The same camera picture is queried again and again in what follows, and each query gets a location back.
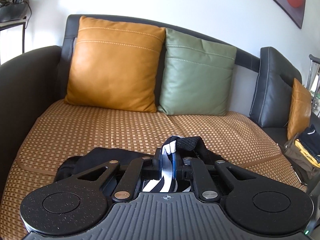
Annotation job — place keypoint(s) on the olive fabric storage bag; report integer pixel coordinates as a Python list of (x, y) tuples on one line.
[(302, 150)]

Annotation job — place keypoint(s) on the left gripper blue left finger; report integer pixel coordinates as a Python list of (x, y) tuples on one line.
[(164, 163)]

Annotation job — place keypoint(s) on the orange leather cushion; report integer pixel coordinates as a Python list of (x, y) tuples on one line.
[(114, 65)]

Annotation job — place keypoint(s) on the black leather sofa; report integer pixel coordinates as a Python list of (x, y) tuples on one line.
[(31, 82)]

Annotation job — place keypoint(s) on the black side table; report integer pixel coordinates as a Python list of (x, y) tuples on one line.
[(12, 39)]

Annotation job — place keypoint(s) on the metal rack at right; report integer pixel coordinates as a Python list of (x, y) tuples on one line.
[(313, 82)]

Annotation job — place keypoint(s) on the small orange cushion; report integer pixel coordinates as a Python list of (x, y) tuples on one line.
[(300, 109)]

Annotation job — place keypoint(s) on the black white-striped track jacket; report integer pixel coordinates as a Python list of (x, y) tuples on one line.
[(185, 146)]

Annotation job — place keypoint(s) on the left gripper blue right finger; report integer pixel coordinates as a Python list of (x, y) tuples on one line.
[(177, 165)]

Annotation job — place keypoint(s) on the woven brown seat mat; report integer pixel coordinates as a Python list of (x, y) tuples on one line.
[(64, 130)]

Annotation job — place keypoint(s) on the green leather cushion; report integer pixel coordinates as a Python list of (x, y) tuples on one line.
[(197, 75)]

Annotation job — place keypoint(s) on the black leather cushion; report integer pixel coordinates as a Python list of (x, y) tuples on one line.
[(272, 98)]

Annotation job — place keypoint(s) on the potted plant in bag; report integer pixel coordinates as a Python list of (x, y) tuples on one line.
[(14, 10)]

